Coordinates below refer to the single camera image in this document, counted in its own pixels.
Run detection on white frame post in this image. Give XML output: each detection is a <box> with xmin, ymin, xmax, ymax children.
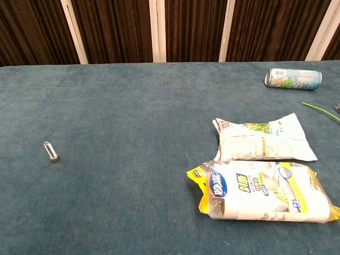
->
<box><xmin>148</xmin><ymin>0</ymin><xmax>167</xmax><ymax>63</ymax></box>
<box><xmin>59</xmin><ymin>0</ymin><xmax>89</xmax><ymax>65</ymax></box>
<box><xmin>218</xmin><ymin>0</ymin><xmax>236</xmax><ymax>63</ymax></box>
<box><xmin>304</xmin><ymin>0</ymin><xmax>340</xmax><ymax>62</ymax></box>

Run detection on dark brown curtain panel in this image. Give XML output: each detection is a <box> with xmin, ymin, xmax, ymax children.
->
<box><xmin>165</xmin><ymin>0</ymin><xmax>228</xmax><ymax>63</ymax></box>
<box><xmin>71</xmin><ymin>0</ymin><xmax>154</xmax><ymax>64</ymax></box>
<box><xmin>0</xmin><ymin>0</ymin><xmax>81</xmax><ymax>67</ymax></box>
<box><xmin>225</xmin><ymin>0</ymin><xmax>332</xmax><ymax>62</ymax></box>
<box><xmin>321</xmin><ymin>33</ymin><xmax>340</xmax><ymax>61</ymax></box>

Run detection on yellow white bag roll pack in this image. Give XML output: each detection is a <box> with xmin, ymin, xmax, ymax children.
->
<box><xmin>185</xmin><ymin>160</ymin><xmax>340</xmax><ymax>224</ymax></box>

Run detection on blue table cloth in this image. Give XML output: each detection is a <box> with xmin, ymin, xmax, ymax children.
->
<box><xmin>0</xmin><ymin>59</ymin><xmax>340</xmax><ymax>255</ymax></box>

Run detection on white green snack bag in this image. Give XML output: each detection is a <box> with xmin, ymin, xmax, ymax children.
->
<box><xmin>211</xmin><ymin>113</ymin><xmax>318</xmax><ymax>162</ymax></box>

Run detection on blue white drink can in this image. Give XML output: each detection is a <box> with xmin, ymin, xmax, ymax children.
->
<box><xmin>264</xmin><ymin>67</ymin><xmax>323</xmax><ymax>91</ymax></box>

